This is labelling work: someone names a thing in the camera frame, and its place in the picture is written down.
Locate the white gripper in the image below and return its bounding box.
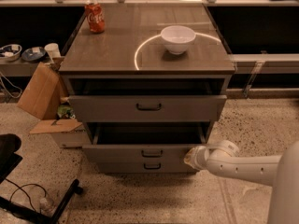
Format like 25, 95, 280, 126
184, 146, 209, 170

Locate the grey drawer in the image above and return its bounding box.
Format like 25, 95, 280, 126
67, 79, 228, 123
97, 162, 196, 174
83, 122, 210, 163

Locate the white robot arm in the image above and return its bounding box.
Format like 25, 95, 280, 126
184, 140, 299, 224

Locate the grey bottom drawer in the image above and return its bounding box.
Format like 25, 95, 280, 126
97, 162, 196, 174

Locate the grey drawer cabinet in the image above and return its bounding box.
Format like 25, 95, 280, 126
57, 2, 236, 174

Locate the grey top drawer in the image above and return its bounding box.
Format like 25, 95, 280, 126
67, 79, 228, 123

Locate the low grey shelf right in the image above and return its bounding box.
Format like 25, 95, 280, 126
230, 54, 299, 74

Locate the low grey shelf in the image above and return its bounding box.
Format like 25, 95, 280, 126
0, 56, 65, 77
230, 54, 299, 74

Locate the white ceramic bowl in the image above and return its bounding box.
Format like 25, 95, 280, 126
161, 25, 196, 55

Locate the white cardboard box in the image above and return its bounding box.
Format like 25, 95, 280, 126
30, 119, 91, 148

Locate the green snack bag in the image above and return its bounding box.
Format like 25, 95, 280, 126
57, 105, 76, 119

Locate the red cola can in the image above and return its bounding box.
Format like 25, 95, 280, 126
85, 0, 105, 34

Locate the white paper cup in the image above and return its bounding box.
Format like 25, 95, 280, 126
44, 43, 61, 59

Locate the dark blue plate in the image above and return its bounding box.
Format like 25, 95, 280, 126
21, 47, 46, 63

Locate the low grey shelf left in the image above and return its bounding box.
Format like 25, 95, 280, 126
0, 56, 65, 77

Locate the blue patterned bowl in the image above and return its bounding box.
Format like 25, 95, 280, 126
0, 44, 22, 62

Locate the black floor cable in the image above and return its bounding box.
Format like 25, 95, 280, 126
5, 178, 50, 213

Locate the white cable left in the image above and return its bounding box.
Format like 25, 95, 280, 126
0, 69, 23, 100

